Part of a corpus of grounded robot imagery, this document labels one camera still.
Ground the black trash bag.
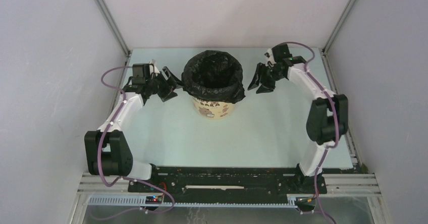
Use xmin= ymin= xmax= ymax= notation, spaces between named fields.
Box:
xmin=181 ymin=50 xmax=245 ymax=103

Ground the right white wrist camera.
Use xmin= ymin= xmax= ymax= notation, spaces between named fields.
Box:
xmin=264 ymin=48 xmax=276 ymax=68

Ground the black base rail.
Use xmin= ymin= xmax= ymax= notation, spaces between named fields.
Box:
xmin=148 ymin=166 xmax=327 ymax=205

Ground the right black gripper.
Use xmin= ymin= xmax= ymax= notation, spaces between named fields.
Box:
xmin=248 ymin=62 xmax=285 ymax=94

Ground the yellow capybara trash bin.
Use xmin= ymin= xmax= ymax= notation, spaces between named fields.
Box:
xmin=191 ymin=96 xmax=236 ymax=120

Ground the white cable duct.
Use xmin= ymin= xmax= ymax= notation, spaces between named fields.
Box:
xmin=88 ymin=195 xmax=316 ymax=209

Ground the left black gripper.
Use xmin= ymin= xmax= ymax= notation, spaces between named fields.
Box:
xmin=146 ymin=67 xmax=187 ymax=102

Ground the right aluminium frame post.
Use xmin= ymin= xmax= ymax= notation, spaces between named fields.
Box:
xmin=323 ymin=0 xmax=358 ymax=54

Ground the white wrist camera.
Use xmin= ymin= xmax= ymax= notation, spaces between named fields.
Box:
xmin=264 ymin=48 xmax=276 ymax=68
xmin=149 ymin=60 xmax=161 ymax=79

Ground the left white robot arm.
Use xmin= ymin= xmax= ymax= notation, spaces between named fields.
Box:
xmin=84 ymin=60 xmax=182 ymax=192

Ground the left aluminium frame post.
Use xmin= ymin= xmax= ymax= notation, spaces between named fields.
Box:
xmin=94 ymin=0 xmax=131 ymax=57

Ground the aluminium frame post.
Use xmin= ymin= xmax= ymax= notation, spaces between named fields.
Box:
xmin=94 ymin=0 xmax=131 ymax=57
xmin=323 ymin=0 xmax=358 ymax=54

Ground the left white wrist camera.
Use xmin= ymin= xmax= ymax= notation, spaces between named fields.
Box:
xmin=149 ymin=60 xmax=161 ymax=79

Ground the small electronics board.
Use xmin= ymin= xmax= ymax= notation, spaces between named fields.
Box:
xmin=145 ymin=196 xmax=163 ymax=204

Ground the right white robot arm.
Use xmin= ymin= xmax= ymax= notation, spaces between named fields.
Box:
xmin=248 ymin=42 xmax=349 ymax=193

